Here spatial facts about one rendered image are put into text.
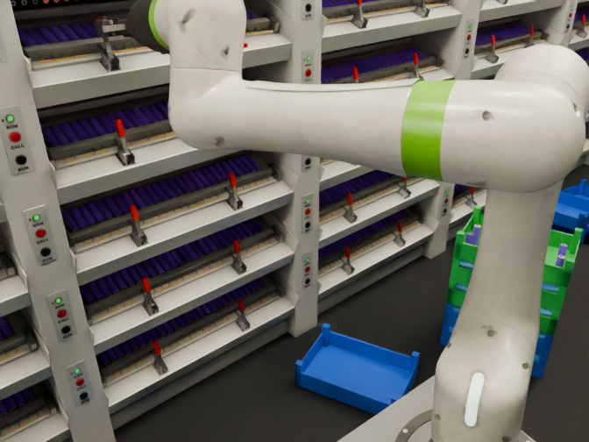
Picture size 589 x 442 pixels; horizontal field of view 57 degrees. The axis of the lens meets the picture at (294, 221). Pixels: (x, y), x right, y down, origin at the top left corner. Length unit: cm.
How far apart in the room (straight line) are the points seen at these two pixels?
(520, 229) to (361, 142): 30
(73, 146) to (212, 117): 52
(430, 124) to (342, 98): 12
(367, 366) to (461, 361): 86
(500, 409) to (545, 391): 92
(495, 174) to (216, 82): 38
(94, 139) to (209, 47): 53
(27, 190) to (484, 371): 85
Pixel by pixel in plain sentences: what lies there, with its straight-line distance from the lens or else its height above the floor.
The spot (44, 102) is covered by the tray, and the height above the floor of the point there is 88.
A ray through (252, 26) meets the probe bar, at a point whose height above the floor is 95.
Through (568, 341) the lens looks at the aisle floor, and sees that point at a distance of 196.
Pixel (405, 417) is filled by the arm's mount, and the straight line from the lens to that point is 110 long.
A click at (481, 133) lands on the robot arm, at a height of 97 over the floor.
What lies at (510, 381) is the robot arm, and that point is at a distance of 85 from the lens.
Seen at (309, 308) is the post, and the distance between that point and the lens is 176.
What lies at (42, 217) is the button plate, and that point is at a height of 67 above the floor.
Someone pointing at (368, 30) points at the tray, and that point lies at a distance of 156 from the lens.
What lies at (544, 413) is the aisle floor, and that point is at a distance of 169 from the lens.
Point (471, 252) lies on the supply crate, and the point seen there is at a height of 35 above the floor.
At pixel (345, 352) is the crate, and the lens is 173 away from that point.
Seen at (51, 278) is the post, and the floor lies 53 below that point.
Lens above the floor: 116
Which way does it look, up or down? 29 degrees down
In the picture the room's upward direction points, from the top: 1 degrees counter-clockwise
